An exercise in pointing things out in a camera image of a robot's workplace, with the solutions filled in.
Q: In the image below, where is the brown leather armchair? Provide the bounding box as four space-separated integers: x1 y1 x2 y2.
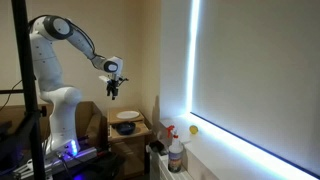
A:
0 101 110 158

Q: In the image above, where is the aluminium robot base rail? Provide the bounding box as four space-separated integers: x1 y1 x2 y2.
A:
12 146 108 178

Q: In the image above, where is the dark blue bowl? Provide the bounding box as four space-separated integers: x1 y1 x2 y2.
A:
114 121 137 136

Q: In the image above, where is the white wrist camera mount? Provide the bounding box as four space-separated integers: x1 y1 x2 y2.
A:
98 75 112 84

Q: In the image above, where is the black metal camera stand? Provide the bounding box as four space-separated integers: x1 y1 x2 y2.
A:
0 0 48 180

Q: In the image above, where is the white window sill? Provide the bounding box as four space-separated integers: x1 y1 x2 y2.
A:
159 112 320 180

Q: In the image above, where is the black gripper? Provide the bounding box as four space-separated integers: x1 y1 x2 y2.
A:
106 79 121 101

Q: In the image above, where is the white roller window blind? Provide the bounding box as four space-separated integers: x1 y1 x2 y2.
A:
190 0 320 178

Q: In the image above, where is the light wooden side table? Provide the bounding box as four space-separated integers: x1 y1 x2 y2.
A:
106 106 155 180

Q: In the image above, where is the small yellow ball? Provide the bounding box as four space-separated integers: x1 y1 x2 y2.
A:
188 124 200 136

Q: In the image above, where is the thin black cable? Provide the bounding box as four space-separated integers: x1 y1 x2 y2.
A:
0 78 24 113

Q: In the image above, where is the white round plate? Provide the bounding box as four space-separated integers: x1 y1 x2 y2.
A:
115 110 141 121

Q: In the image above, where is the spray bottle with red trigger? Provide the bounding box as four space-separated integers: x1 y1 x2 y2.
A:
165 125 185 174

